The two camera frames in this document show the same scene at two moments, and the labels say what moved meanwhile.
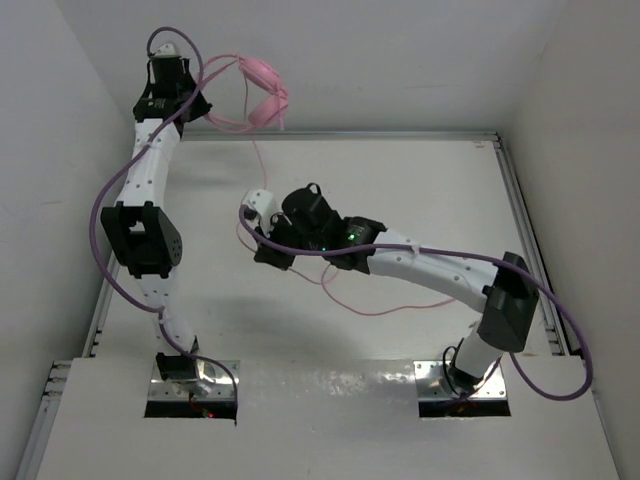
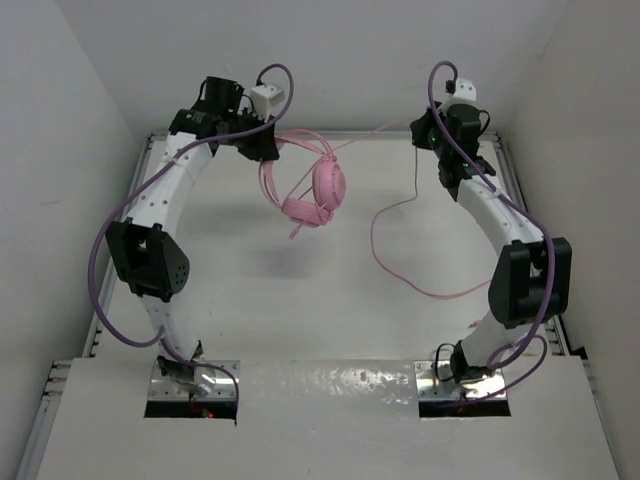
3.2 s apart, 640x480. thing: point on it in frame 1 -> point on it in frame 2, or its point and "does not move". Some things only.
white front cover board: x=315 y=420 does not move
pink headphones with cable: x=270 y=109 -> x=302 y=176
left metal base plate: x=215 y=380 does not move
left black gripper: x=201 y=108 -> x=263 y=147
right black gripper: x=275 y=257 -> x=422 y=127
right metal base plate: x=431 y=382 does not move
